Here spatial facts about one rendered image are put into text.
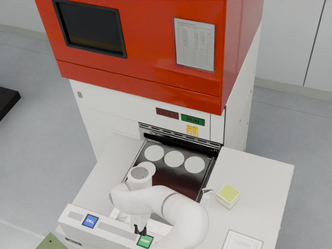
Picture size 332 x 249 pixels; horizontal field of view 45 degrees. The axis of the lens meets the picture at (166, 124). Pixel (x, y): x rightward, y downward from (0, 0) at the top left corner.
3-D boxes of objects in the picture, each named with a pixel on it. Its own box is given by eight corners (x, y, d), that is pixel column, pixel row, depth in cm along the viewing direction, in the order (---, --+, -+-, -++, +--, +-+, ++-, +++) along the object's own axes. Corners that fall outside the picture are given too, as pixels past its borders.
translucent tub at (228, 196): (226, 190, 177) (227, 182, 172) (240, 200, 174) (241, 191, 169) (215, 201, 174) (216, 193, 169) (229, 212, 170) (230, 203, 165)
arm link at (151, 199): (145, 238, 115) (110, 208, 142) (191, 216, 121) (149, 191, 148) (138, 210, 113) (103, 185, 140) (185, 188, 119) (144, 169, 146)
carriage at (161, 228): (116, 209, 188) (115, 206, 186) (189, 234, 177) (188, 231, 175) (108, 224, 183) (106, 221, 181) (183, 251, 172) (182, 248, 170)
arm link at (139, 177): (133, 212, 141) (156, 201, 145) (132, 186, 133) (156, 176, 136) (123, 196, 146) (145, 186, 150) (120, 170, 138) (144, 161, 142)
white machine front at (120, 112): (86, 121, 231) (68, 68, 200) (223, 159, 206) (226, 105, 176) (83, 125, 229) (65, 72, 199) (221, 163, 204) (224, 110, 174)
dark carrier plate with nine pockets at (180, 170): (147, 141, 208) (147, 140, 208) (211, 158, 198) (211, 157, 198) (118, 195, 188) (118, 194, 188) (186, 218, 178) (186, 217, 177)
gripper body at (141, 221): (137, 190, 152) (138, 209, 159) (125, 209, 144) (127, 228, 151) (155, 195, 150) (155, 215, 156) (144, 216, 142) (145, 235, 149)
